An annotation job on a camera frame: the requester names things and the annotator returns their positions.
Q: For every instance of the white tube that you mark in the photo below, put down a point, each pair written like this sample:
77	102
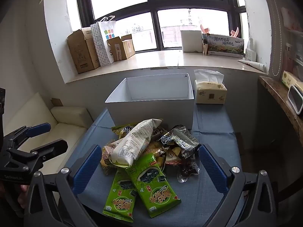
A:
253	64

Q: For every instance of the silver dark snack packet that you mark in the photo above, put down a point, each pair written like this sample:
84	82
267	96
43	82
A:
184	144

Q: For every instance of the pile of mixed snack packets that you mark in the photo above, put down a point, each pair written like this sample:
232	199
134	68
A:
157	150

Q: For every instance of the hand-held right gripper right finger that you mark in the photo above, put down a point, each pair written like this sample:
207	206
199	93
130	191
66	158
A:
213	169

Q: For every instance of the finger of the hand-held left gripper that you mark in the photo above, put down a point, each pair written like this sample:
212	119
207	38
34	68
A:
37	128
52	147

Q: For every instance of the dark window frame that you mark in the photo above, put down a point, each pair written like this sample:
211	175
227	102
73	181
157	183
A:
153	28

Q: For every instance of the clear packet of dark fruit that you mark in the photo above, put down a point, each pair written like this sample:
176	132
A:
188	170

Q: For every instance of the dotted white paper bag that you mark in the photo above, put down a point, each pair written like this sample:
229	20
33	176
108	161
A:
104	49

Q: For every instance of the white leather sofa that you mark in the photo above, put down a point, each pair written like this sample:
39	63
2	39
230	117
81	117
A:
66	132

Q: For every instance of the landscape printed carton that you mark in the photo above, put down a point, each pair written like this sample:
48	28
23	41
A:
224	46

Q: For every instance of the white printed snack bag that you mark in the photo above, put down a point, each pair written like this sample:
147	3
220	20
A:
132	144

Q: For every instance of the small cardboard piece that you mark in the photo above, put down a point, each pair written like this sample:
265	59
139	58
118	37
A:
56	102

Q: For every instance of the yellow green tissue box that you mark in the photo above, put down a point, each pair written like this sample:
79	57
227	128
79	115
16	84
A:
290	79

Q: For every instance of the pink plastic hanger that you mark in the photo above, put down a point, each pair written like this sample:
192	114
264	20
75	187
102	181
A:
204	29
234	33

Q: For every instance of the person's left hand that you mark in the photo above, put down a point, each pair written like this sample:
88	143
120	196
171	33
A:
23	195

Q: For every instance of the soft tissue pack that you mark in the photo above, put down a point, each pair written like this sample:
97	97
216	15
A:
209	94

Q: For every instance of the plain white box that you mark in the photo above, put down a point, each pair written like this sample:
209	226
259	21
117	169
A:
191	41

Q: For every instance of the white storage box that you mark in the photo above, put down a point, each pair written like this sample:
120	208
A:
153	113

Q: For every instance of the wooden side shelf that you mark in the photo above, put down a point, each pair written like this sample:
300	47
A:
277	92

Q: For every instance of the tall brown cardboard box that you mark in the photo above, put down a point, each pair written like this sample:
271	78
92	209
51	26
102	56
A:
82	52

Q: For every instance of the white plastic bottle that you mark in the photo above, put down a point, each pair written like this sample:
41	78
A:
251	54

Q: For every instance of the open brown cardboard box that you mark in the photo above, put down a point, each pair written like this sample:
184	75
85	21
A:
123	49

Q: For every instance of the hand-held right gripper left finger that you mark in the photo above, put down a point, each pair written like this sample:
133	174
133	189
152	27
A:
87	170

